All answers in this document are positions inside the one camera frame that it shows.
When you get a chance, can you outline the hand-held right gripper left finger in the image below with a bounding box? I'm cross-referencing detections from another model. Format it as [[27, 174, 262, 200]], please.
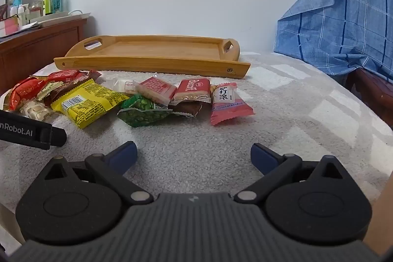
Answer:
[[38, 141, 154, 206]]

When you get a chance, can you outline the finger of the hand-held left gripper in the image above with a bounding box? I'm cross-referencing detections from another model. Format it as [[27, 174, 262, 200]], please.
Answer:
[[50, 126, 67, 148]]

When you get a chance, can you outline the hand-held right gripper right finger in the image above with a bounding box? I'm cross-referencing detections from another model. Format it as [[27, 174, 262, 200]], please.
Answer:
[[234, 143, 353, 204]]

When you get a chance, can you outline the yellow snack packet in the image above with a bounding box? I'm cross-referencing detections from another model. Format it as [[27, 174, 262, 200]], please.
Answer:
[[51, 79, 131, 129]]

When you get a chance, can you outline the green snack packet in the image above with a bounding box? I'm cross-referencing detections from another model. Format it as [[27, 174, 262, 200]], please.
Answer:
[[117, 94, 173, 128]]

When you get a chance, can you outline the red chocolate wafer bar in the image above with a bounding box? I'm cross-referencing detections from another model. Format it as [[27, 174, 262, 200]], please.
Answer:
[[43, 70, 102, 106]]

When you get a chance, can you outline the pink snack packet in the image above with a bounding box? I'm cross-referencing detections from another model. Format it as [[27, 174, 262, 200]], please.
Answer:
[[210, 82, 255, 126]]

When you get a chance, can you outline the clear red-print cracker packet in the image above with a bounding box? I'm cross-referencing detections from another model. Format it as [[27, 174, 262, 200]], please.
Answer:
[[133, 75, 179, 107]]

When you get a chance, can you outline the red biscuit packet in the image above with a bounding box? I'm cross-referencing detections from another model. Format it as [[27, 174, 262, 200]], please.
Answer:
[[170, 78, 212, 104]]

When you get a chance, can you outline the wooden tray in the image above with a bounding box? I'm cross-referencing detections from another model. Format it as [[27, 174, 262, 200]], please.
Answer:
[[54, 35, 251, 79]]

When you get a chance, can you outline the clear nougat packet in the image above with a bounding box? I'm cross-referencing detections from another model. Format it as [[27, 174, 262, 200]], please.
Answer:
[[18, 99, 59, 123]]

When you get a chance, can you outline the orange red snack packet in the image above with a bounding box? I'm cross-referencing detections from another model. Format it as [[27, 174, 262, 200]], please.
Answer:
[[4, 76, 48, 110]]

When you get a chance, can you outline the gold foil candy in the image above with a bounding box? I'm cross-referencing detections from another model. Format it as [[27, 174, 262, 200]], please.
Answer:
[[37, 81, 62, 100]]

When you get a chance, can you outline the wooden cabinet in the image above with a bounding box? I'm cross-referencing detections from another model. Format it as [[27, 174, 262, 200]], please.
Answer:
[[0, 18, 88, 95]]

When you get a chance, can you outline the stack of papers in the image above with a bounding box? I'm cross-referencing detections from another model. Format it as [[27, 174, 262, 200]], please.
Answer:
[[0, 21, 42, 41]]

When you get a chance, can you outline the pink box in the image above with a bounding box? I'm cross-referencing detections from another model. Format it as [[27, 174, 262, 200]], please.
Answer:
[[0, 16, 19, 35]]

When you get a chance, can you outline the white plastic tray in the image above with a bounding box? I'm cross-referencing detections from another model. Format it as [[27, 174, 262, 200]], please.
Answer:
[[29, 11, 91, 28]]

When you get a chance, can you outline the glass jar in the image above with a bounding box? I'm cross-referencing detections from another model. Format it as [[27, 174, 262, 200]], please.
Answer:
[[29, 1, 43, 17]]

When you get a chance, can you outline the dark wooden furniture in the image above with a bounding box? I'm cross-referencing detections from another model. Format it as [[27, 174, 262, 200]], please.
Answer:
[[345, 67, 393, 130]]

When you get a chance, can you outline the blue plaid cloth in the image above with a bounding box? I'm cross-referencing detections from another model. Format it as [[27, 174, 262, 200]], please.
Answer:
[[274, 0, 393, 81]]

